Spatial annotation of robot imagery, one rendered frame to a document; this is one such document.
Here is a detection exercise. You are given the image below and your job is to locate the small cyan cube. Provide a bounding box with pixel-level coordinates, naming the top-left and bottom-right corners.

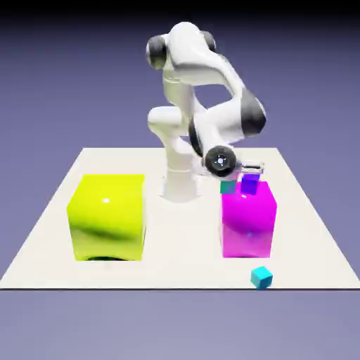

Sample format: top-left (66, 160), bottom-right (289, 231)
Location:
top-left (250, 266), bottom-right (274, 290)

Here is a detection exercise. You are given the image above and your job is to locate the large yellow box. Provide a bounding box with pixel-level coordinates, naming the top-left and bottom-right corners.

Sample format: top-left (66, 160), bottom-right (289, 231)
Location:
top-left (66, 174), bottom-right (147, 262)

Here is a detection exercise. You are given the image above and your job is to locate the large magenta box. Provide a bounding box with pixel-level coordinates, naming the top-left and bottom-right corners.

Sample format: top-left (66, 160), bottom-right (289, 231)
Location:
top-left (221, 180), bottom-right (278, 259)

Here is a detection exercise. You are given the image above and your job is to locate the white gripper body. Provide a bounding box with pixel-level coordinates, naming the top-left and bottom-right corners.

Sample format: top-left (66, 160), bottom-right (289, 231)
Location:
top-left (240, 160), bottom-right (265, 176)

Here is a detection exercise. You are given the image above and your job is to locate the small purple cube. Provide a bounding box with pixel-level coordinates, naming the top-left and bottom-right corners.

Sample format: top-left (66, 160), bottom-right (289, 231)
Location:
top-left (240, 173), bottom-right (260, 195)

